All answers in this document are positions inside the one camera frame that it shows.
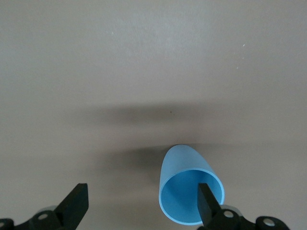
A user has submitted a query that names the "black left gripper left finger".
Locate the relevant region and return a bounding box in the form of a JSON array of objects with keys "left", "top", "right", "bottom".
[{"left": 0, "top": 183, "right": 89, "bottom": 230}]

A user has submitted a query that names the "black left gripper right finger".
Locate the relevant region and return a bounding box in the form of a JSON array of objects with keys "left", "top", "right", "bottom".
[{"left": 196, "top": 183, "right": 291, "bottom": 230}]

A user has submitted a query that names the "blue plastic cup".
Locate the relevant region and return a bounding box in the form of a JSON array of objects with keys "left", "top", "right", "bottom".
[{"left": 158, "top": 143, "right": 226, "bottom": 226}]

